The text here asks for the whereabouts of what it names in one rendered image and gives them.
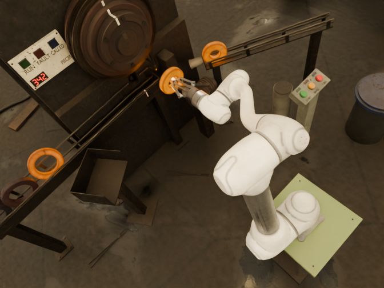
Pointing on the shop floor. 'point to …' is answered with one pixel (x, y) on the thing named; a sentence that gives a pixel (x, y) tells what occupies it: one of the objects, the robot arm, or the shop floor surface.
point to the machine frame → (168, 31)
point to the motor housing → (207, 128)
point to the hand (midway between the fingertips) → (171, 78)
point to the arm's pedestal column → (291, 267)
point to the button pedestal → (308, 102)
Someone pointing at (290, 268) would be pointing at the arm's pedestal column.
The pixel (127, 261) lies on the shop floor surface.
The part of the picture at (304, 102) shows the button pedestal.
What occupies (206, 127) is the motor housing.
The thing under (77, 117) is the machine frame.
